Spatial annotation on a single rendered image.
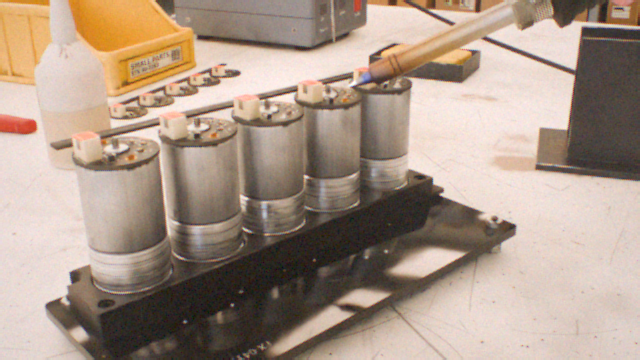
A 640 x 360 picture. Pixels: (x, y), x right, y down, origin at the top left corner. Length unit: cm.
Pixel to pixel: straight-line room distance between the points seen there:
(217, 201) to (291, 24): 40
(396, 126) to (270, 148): 6
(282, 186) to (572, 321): 11
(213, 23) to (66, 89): 31
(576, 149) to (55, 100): 26
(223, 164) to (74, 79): 16
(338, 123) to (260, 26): 39
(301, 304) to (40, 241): 13
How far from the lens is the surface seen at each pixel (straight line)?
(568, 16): 24
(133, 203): 20
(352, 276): 24
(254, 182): 24
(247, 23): 63
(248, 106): 23
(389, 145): 27
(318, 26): 61
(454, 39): 24
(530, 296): 26
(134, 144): 21
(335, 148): 25
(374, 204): 27
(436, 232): 27
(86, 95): 37
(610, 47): 36
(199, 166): 21
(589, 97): 37
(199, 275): 22
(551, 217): 32
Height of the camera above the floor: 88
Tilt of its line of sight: 23 degrees down
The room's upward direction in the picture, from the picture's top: straight up
